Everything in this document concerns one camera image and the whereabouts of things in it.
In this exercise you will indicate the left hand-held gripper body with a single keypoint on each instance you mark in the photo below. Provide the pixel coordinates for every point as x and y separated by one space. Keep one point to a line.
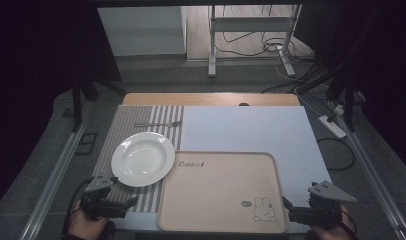
97 203

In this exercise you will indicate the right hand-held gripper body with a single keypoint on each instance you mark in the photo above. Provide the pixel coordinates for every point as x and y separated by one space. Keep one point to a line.
321 213

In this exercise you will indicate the white plate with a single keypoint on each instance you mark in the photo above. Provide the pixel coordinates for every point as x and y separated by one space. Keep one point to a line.
142 159

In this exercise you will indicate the person's right hand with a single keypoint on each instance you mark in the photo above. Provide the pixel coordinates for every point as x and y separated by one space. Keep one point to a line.
337 233

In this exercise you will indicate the person's left hand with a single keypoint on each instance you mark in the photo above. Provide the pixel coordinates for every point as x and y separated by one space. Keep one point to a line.
86 227

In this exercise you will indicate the white power strip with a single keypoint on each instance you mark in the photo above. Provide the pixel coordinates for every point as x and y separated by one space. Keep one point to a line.
331 126

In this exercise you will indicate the grey striped placemat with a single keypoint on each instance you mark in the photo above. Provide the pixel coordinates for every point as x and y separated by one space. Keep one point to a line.
131 120

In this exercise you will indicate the beige tray with rabbit drawing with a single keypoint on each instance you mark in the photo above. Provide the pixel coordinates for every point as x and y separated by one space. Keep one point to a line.
221 196

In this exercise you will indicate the metal fork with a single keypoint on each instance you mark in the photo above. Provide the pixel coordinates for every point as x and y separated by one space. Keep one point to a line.
157 125

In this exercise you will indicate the black stand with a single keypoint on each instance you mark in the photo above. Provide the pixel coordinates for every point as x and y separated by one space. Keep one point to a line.
349 100
76 103

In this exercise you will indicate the small black knob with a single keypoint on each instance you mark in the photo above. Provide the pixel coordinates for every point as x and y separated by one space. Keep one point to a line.
244 104

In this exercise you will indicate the wooden table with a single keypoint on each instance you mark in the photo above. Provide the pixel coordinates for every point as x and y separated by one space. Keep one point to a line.
204 99

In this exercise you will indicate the dark curtain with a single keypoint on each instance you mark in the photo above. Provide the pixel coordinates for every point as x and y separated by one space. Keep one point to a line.
34 66
384 66

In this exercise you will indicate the metal floor rail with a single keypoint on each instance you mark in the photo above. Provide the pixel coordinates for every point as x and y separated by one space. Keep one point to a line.
54 180
374 173

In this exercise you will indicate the white desk frame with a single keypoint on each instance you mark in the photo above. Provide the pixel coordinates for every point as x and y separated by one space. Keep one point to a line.
247 24

